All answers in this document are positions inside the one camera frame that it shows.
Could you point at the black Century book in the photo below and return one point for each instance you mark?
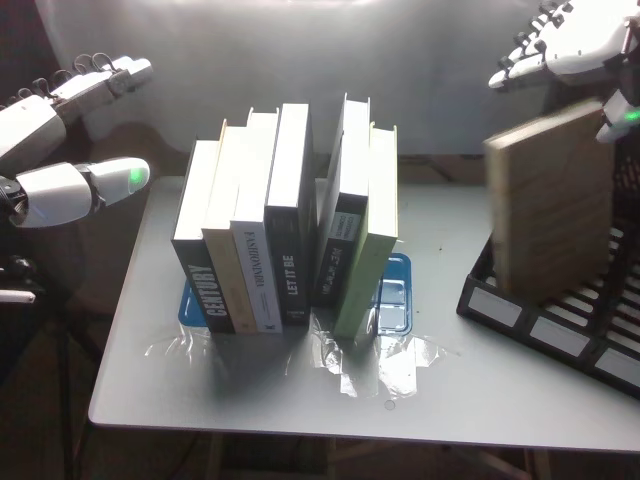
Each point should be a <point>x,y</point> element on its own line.
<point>192,200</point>

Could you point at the beige spine book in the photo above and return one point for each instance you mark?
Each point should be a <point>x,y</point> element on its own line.
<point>222,175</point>

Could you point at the tan kraft cover book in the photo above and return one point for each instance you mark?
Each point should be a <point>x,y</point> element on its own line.
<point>550,200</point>

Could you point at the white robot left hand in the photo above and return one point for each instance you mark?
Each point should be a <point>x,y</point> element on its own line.
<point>45,195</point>

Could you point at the black book with white label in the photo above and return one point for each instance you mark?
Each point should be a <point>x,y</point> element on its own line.
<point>352,150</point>

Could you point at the black cloth backdrop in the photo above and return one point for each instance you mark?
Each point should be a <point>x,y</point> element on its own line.
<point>20,40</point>

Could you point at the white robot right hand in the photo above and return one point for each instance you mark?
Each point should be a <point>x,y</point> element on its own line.
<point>580,50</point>

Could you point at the white cloth backdrop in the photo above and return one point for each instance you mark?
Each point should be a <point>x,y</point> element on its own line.
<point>325,50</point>

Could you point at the white Fashionpedia book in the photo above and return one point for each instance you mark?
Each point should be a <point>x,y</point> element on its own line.
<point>257,165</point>

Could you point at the black Let It Be book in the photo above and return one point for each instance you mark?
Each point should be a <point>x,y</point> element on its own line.
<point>290,150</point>

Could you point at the blue plastic bookend tray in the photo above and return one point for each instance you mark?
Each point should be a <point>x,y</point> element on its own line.
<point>397,300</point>

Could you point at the pale green book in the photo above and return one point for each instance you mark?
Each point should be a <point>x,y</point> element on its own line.
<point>382,180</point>

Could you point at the black mesh file rack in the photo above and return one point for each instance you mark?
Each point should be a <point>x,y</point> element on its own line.
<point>565,335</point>

